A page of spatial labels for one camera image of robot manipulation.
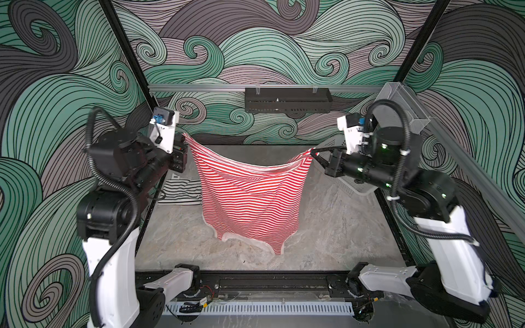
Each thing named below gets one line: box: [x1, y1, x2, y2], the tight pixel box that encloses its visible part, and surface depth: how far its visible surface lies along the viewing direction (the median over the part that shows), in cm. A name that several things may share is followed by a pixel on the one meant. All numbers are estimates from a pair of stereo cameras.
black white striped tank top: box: [157, 179, 203, 206], surface depth 100 cm
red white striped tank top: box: [181, 133, 315, 255], surface depth 64 cm
